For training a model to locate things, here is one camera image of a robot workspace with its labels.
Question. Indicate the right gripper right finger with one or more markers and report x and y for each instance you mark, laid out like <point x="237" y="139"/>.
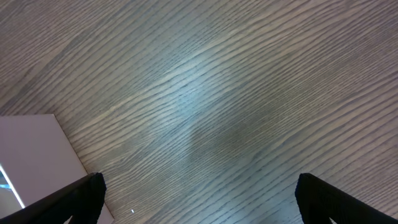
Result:
<point x="322" y="203"/>

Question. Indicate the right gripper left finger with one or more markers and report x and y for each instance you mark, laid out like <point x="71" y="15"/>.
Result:
<point x="81" y="202"/>

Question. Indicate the white cardboard box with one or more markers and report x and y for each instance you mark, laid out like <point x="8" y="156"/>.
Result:
<point x="37" y="159"/>

